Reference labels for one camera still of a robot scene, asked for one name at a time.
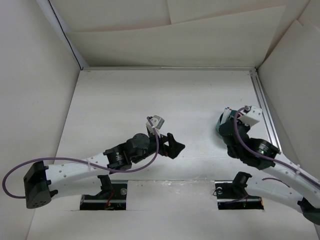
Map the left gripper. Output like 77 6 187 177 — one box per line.
131 128 184 164

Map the teal round organizer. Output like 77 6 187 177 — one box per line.
215 109 237 139

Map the red cap pen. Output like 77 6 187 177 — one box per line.
226 108 232 120

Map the blue cap pen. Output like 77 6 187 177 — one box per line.
223 107 230 122

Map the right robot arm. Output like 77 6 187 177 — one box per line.
216 117 320 225

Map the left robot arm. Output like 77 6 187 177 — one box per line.
23 133 186 209

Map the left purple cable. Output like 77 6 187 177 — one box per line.
2 117 161 200

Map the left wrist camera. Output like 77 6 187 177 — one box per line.
146 115 165 136

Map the aluminium side rail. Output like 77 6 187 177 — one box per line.
249 68 283 153

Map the right base rail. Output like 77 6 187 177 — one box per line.
212 180 264 211

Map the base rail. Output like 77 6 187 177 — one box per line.
212 180 264 211
79 180 128 211

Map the left base rail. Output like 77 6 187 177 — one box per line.
79 180 128 211

